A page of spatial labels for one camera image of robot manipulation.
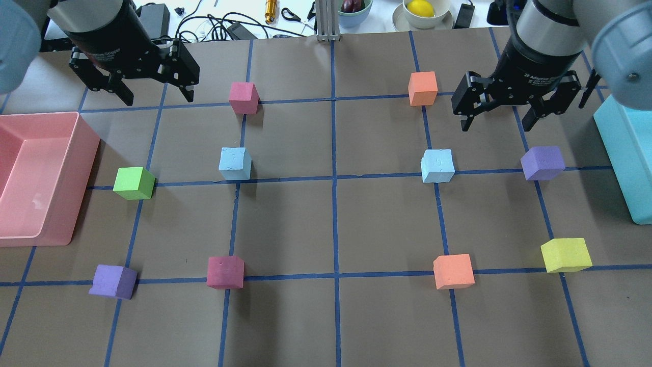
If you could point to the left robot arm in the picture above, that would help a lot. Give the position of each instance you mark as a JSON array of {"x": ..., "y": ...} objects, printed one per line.
[{"x": 22, "y": 30}]

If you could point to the green foam block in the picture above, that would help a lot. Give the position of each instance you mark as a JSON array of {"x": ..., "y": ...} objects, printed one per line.
[{"x": 134, "y": 183}]

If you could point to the yellow foam block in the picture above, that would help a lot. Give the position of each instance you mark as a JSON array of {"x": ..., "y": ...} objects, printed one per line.
[{"x": 566, "y": 255}]

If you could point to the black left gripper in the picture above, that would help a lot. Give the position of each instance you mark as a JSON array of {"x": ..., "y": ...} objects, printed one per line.
[{"x": 113, "y": 42}]

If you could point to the aluminium frame post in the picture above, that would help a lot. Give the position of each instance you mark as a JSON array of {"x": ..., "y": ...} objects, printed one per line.
[{"x": 327, "y": 21}]

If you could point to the pink plastic bin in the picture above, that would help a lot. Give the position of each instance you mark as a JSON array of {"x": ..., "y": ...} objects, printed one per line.
[{"x": 46, "y": 161}]

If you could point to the magenta block near left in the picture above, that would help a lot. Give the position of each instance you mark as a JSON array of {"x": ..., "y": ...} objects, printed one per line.
[{"x": 225, "y": 273}]

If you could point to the white bowl with lemon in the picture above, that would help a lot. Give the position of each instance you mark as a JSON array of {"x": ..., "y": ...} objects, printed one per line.
[{"x": 422, "y": 15}]

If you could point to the orange block near right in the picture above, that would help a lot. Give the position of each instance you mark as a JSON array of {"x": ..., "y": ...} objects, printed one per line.
[{"x": 453, "y": 272}]

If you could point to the orange block far right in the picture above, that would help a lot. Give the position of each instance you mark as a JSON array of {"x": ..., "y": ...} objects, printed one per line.
[{"x": 422, "y": 88}]

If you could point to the purple block near left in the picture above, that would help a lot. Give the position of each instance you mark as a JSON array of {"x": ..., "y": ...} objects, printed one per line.
[{"x": 113, "y": 282}]

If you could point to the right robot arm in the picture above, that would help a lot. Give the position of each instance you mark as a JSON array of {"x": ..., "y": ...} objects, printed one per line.
[{"x": 546, "y": 37}]

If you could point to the pink block far left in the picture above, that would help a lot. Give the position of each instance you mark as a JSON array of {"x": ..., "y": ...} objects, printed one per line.
[{"x": 244, "y": 98}]

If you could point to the orange block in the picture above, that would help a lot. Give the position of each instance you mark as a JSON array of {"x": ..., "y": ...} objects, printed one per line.
[
  {"x": 453, "y": 272},
  {"x": 422, "y": 88}
]

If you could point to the green bowl with fruit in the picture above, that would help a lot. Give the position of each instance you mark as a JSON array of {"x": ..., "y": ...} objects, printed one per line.
[{"x": 353, "y": 13}]

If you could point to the black box device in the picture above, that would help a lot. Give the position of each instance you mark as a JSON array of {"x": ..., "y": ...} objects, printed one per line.
[{"x": 155, "y": 17}]

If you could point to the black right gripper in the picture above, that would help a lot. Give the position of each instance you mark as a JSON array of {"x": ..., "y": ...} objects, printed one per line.
[{"x": 535, "y": 63}]

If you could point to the purple block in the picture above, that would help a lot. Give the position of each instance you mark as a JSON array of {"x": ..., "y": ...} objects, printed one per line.
[
  {"x": 113, "y": 282},
  {"x": 542, "y": 163}
]

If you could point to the brass cylinder tool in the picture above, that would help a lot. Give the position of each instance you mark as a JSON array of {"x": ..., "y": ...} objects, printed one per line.
[{"x": 270, "y": 11}]

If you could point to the light blue block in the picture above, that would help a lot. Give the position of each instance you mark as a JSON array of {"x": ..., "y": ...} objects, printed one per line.
[
  {"x": 235, "y": 164},
  {"x": 437, "y": 166}
]

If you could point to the black power adapter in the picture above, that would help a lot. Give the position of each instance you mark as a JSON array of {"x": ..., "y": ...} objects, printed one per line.
[{"x": 465, "y": 16}]

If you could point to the purple block right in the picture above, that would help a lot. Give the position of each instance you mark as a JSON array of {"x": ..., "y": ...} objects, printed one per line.
[{"x": 542, "y": 163}]

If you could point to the black scissors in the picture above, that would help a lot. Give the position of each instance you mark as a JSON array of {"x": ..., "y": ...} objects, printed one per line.
[{"x": 288, "y": 15}]

